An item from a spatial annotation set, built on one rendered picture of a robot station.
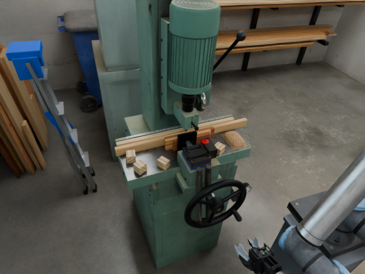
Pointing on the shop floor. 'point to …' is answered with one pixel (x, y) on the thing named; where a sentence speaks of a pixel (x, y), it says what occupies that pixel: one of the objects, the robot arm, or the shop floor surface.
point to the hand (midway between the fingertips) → (243, 245)
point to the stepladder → (32, 55)
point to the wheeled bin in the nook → (84, 54)
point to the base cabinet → (174, 225)
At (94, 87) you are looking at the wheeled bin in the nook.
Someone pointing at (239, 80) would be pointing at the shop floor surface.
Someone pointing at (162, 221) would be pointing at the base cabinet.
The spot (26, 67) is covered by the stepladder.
